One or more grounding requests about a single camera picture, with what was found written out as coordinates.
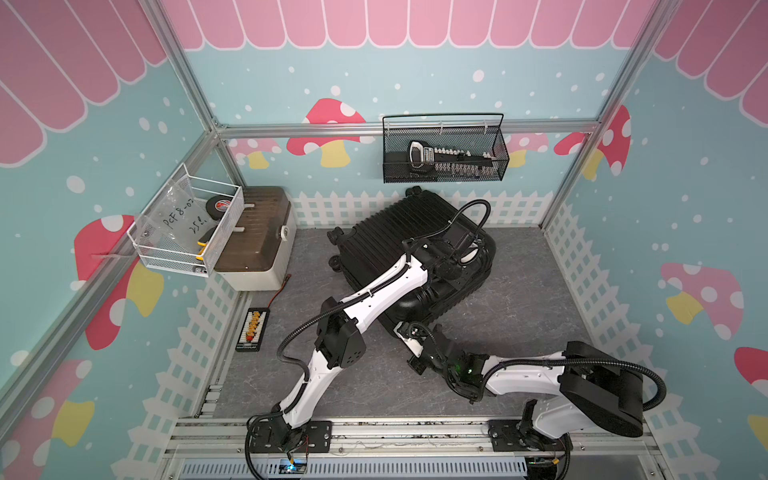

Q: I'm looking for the black hard-shell suitcase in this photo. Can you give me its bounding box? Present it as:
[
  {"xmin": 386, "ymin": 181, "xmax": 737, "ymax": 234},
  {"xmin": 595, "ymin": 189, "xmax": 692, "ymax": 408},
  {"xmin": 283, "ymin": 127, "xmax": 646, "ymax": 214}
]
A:
[{"xmin": 328, "ymin": 187, "xmax": 496, "ymax": 333}]

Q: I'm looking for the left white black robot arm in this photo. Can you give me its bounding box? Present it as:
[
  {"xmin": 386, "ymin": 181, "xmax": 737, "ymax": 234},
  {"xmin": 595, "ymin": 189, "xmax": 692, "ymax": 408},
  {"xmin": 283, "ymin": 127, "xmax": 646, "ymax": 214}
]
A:
[{"xmin": 244, "ymin": 199, "xmax": 491, "ymax": 460}]

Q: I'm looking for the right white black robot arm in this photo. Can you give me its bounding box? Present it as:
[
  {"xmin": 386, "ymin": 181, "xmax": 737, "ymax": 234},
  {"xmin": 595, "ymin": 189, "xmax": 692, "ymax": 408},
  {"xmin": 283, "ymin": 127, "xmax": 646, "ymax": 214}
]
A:
[{"xmin": 395, "ymin": 323, "xmax": 668, "ymax": 451}]

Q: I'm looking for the socket wrench set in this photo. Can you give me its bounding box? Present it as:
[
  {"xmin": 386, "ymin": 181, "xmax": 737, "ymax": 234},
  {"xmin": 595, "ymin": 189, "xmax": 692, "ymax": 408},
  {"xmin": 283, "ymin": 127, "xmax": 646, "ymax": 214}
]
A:
[{"xmin": 407, "ymin": 141, "xmax": 498, "ymax": 178}]

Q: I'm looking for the black connector board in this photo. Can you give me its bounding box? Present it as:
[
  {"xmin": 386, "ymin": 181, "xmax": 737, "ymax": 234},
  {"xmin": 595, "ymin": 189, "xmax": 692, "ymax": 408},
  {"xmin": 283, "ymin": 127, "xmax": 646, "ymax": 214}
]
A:
[{"xmin": 235, "ymin": 308, "xmax": 270, "ymax": 352}]

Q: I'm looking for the small green circuit board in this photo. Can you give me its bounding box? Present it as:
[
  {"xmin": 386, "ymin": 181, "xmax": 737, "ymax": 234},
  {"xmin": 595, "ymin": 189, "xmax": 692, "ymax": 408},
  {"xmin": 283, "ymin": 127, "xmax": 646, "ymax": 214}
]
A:
[{"xmin": 278, "ymin": 459, "xmax": 308, "ymax": 475}]

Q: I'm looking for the beige box brown lid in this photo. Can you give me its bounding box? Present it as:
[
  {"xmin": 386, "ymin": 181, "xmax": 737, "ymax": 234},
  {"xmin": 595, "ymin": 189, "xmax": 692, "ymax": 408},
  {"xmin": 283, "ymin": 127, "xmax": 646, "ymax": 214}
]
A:
[{"xmin": 214, "ymin": 186, "xmax": 297, "ymax": 292}]

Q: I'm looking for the black tape roll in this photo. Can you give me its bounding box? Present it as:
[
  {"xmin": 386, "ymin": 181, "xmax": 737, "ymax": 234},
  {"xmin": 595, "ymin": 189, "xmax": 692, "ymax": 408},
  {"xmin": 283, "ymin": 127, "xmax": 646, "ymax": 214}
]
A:
[{"xmin": 205, "ymin": 195, "xmax": 232, "ymax": 221}]

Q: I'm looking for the yellow black tool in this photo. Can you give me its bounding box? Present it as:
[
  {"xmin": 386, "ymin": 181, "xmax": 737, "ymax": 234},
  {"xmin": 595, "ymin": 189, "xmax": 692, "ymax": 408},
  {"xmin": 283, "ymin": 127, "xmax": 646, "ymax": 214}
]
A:
[{"xmin": 195, "ymin": 241, "xmax": 207, "ymax": 261}]

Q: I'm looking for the black wire mesh basket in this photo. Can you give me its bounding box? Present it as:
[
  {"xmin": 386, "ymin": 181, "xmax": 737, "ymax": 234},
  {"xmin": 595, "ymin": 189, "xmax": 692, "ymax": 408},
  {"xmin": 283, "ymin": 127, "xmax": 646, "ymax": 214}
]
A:
[{"xmin": 381, "ymin": 113, "xmax": 509, "ymax": 183}]

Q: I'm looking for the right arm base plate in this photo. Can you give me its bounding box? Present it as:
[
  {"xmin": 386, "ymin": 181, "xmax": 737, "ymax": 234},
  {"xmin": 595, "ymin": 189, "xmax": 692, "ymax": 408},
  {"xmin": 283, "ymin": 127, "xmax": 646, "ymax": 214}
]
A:
[{"xmin": 488, "ymin": 419, "xmax": 573, "ymax": 452}]

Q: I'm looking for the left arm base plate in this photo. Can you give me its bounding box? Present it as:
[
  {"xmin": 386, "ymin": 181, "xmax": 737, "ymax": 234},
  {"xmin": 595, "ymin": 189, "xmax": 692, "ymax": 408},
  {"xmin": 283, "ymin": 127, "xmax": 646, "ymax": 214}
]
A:
[{"xmin": 248, "ymin": 417, "xmax": 333, "ymax": 454}]

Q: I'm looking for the clear plastic wall bin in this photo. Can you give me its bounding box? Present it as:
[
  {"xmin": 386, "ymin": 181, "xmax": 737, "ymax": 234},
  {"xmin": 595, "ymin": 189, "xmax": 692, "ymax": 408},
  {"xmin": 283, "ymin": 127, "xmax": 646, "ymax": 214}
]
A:
[{"xmin": 127, "ymin": 164, "xmax": 244, "ymax": 277}]

